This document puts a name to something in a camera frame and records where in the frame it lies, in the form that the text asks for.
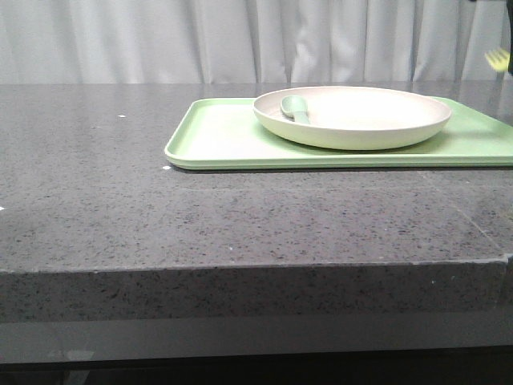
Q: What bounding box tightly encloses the beige round plate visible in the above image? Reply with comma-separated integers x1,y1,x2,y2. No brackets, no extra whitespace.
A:
253,86,452,150

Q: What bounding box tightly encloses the yellow plastic fork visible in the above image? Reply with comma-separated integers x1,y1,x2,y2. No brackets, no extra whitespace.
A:
484,48,511,72

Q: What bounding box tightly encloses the light green serving tray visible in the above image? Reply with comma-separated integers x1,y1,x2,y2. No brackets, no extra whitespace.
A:
164,98,512,171

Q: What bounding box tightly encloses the sage green spoon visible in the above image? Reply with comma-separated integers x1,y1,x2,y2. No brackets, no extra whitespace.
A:
281,95,310,124

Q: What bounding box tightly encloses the white pleated curtain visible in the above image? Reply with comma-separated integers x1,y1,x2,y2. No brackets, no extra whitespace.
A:
1,1,512,84

